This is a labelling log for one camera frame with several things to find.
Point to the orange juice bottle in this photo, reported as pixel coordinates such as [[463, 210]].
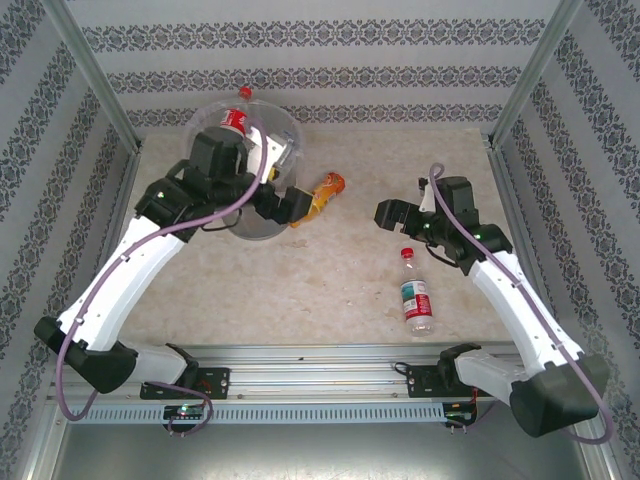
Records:
[[322, 195]]

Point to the clear bottle red cola label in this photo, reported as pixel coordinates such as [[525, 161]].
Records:
[[235, 122]]

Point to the red-cap bottle white red label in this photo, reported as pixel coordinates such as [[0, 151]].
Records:
[[414, 300]]

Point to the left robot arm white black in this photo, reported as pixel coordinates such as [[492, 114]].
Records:
[[135, 270]]

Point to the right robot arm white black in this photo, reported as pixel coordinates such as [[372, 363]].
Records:
[[550, 405]]

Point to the grey waste bin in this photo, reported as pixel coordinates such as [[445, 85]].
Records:
[[260, 230]]

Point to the right circuit board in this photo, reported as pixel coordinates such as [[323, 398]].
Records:
[[460, 415]]

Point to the circuit board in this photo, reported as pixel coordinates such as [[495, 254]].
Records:
[[460, 415], [185, 411]]

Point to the left circuit board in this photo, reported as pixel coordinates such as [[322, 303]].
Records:
[[185, 411]]

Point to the grey metal panel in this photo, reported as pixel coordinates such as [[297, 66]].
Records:
[[320, 455]]

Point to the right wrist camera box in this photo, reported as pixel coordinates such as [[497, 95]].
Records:
[[427, 200]]

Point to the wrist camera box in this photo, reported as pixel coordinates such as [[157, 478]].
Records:
[[427, 200], [282, 150]]

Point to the aluminium side rail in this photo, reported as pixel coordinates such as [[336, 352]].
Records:
[[510, 200], [117, 200]]

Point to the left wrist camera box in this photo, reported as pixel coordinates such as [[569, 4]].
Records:
[[282, 150]]

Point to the aluminium frame post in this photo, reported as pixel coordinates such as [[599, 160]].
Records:
[[95, 75], [532, 75]]

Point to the aluminium front rail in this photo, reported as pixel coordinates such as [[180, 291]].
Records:
[[320, 375]]

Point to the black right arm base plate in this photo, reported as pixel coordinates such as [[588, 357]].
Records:
[[422, 382]]

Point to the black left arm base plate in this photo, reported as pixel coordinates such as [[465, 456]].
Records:
[[217, 382]]

